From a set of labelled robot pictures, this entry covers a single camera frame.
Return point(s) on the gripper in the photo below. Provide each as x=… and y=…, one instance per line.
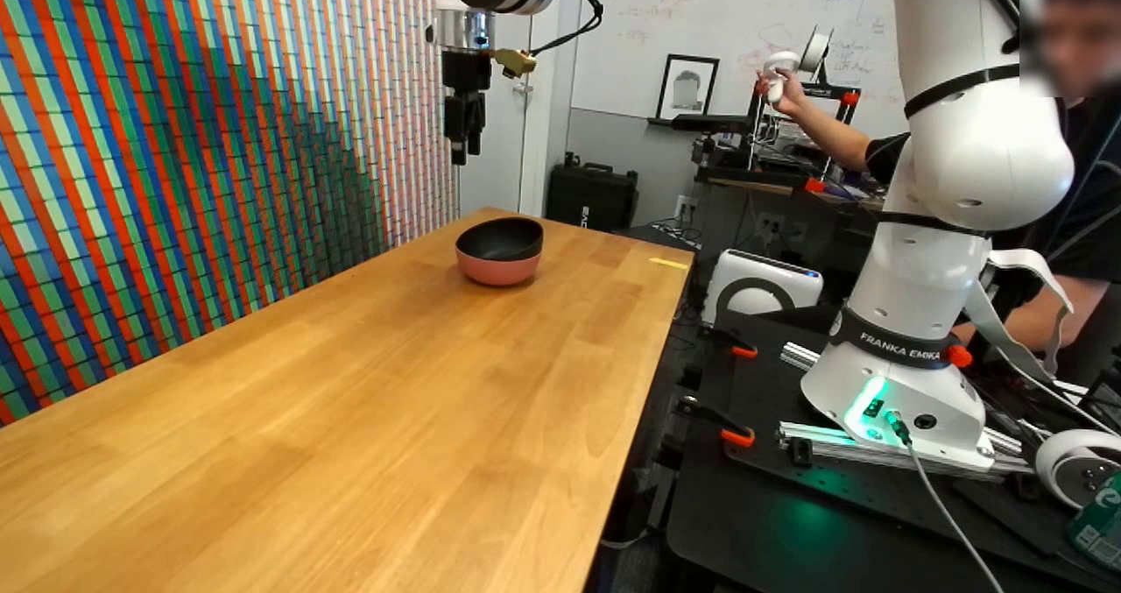
x=465, y=72

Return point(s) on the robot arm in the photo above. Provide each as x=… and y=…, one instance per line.
x=972, y=146

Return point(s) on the black bowl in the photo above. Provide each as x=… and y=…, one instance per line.
x=501, y=238

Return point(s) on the orange bowl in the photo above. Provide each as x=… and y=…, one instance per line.
x=497, y=271

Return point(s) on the black hard case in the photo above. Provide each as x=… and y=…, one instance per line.
x=591, y=197

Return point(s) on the framed picture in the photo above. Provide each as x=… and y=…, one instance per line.
x=687, y=87

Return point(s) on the yellow tape strip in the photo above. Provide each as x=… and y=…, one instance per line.
x=669, y=264

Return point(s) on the whiteboard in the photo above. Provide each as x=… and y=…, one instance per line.
x=727, y=15

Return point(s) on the hand controller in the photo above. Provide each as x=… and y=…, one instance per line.
x=777, y=67

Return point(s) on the white computer box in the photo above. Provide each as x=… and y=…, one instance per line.
x=760, y=282

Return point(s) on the cluttered desk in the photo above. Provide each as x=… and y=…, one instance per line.
x=788, y=216

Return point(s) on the black clamp with orange tip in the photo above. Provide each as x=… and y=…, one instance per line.
x=731, y=345
x=718, y=420

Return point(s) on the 3D printer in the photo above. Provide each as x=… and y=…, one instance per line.
x=819, y=129

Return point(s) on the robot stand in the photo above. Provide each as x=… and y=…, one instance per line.
x=788, y=505

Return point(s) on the person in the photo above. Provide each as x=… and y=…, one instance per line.
x=1082, y=225

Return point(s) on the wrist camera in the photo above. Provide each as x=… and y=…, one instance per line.
x=516, y=61

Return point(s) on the wall socket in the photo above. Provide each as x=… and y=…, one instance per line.
x=685, y=208

